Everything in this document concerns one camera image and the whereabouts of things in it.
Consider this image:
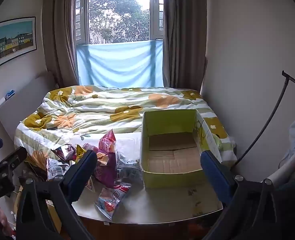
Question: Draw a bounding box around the light blue window cloth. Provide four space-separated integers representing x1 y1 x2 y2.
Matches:
76 40 164 88

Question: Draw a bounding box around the window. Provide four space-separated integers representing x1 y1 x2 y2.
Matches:
76 0 164 44

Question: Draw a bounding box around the dark brown white snack packet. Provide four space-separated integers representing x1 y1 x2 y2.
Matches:
52 144 74 160

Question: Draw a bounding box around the framed wall picture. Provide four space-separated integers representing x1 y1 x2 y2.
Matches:
0 17 37 70

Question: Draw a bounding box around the silver white snack packet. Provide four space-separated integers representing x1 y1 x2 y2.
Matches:
116 151 141 184

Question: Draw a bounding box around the white tube frame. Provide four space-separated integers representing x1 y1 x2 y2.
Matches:
264 140 295 188

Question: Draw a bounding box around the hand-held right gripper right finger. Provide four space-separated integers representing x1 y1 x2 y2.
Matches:
200 150 283 240

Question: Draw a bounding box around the floral striped blanket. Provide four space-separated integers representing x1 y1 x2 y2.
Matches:
14 84 237 165

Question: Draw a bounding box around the green cardboard box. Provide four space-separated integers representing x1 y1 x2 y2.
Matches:
139 109 223 189

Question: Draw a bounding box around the white headboard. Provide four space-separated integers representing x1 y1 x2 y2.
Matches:
0 71 56 140

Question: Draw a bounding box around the yellow snack packet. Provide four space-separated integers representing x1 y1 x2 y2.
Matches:
74 144 86 160

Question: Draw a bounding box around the white barcode snack packet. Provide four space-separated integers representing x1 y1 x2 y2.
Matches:
46 158 70 180

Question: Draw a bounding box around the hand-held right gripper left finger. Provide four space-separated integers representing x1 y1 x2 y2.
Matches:
16 149 98 240

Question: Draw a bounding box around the black curved stand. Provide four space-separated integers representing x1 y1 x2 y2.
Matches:
231 70 295 168

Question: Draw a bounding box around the brown curtain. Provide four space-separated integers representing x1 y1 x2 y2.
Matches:
42 0 80 87
163 0 208 88

